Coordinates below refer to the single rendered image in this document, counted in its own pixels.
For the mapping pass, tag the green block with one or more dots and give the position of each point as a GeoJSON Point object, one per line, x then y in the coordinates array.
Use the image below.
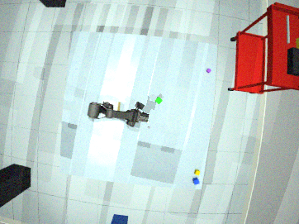
{"type": "Point", "coordinates": [158, 100]}

